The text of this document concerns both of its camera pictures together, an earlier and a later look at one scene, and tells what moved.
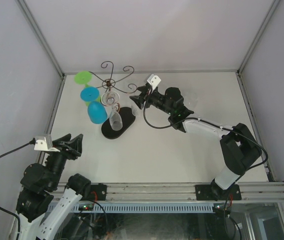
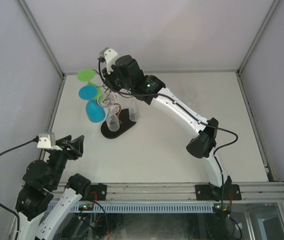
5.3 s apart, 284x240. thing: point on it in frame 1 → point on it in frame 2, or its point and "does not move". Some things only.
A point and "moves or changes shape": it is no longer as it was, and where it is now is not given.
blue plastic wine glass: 97,112 does not move
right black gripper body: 155,99 → 113,80
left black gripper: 75,145 does not move
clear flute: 134,110 moves or changes shape
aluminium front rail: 251,192 does not move
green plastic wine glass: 84,77 moves or changes shape
